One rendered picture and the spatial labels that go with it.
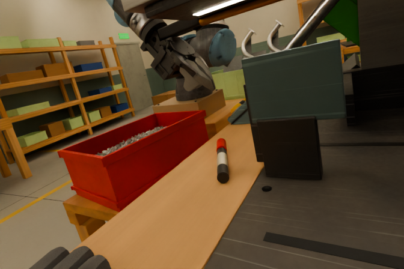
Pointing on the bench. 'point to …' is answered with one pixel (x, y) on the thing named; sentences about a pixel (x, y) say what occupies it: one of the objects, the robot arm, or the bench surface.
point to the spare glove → (71, 259)
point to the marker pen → (222, 170)
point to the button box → (240, 115)
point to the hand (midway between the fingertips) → (212, 83)
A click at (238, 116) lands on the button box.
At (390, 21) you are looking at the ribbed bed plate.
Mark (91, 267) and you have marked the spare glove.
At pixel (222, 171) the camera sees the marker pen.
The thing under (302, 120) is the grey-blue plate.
